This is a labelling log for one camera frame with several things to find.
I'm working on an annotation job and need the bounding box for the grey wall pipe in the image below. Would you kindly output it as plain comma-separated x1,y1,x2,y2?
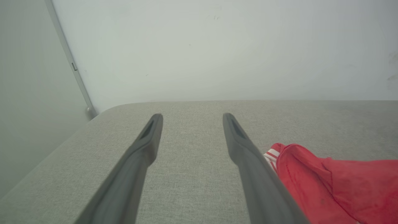
44,0,98,120

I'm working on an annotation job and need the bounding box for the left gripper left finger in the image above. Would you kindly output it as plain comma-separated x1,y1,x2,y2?
75,113,164,224

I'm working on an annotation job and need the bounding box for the red and white basketball jersey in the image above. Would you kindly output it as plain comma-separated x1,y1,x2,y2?
263,142,398,224

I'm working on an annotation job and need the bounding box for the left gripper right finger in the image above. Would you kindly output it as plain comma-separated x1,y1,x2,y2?
222,112,310,224

